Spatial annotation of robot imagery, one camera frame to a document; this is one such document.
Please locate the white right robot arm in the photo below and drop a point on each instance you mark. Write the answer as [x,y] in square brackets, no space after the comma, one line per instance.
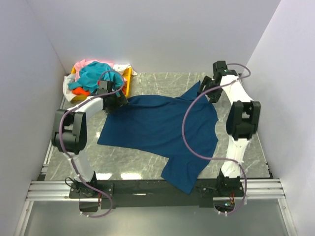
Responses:
[241,124]

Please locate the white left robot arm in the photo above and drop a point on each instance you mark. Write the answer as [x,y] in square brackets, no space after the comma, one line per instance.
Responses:
[69,134]

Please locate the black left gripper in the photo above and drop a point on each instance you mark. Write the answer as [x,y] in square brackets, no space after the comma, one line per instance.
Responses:
[120,102]

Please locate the dark blue t-shirt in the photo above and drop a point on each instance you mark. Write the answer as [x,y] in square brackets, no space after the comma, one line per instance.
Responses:
[156,124]

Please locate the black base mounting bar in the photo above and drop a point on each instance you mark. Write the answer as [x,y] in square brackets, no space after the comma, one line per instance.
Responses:
[154,193]

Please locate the yellow plastic bin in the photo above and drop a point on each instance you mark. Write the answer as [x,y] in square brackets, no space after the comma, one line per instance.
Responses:
[126,83]

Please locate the white t-shirt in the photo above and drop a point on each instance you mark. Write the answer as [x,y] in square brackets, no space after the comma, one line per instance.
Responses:
[67,86]

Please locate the teal t-shirt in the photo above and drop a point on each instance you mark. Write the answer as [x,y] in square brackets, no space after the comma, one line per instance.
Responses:
[90,75]

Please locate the orange t-shirt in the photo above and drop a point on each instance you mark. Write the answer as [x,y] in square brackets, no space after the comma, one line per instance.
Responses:
[79,91]

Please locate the aluminium frame rail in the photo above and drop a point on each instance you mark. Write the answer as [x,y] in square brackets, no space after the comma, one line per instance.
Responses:
[49,211]

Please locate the pink t-shirt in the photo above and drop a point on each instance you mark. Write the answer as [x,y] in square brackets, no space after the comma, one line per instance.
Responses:
[79,65]

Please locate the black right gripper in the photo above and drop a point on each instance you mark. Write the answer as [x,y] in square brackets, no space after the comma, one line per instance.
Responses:
[214,97]

